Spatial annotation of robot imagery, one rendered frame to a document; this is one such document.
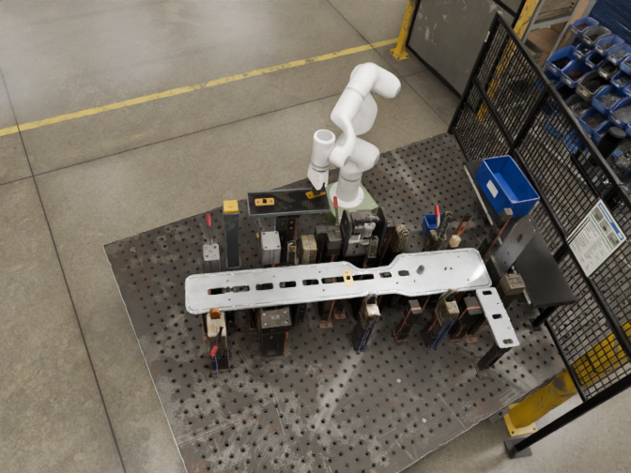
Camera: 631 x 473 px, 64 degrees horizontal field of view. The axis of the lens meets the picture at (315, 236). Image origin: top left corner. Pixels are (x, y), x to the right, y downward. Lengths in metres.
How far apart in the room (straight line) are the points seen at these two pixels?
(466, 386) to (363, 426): 0.52
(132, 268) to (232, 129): 2.01
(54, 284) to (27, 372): 0.57
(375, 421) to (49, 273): 2.29
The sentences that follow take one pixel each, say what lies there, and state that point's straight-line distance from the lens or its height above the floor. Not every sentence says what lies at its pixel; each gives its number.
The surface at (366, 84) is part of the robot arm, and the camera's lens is 2.12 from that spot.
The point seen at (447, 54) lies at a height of 0.39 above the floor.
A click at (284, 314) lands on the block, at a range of 2.10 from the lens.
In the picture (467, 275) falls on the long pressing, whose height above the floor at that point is 1.00.
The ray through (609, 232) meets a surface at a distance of 2.37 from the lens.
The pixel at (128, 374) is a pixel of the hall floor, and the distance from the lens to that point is 3.18.
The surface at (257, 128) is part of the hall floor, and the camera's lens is 4.36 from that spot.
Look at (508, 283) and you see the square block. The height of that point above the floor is 1.06.
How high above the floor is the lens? 2.89
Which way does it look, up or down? 53 degrees down
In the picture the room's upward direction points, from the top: 10 degrees clockwise
